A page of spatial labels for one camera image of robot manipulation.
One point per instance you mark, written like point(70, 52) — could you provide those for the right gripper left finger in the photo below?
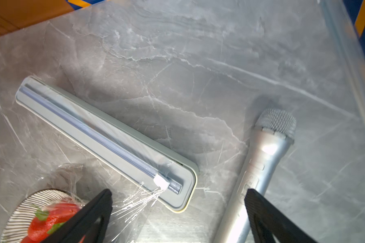
point(89, 225)

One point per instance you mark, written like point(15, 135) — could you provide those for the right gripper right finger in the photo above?
point(268, 224)

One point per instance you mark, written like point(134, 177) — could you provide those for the clear plastic wrap sheet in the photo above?
point(66, 178)

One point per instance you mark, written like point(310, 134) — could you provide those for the striped ceramic plate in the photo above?
point(16, 228)

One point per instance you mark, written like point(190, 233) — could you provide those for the cream plastic wrap dispenser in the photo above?
point(140, 159)

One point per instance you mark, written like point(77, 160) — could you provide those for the red strawberries pile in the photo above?
point(47, 221)

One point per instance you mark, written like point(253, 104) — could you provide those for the grey cylindrical marker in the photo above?
point(270, 139)

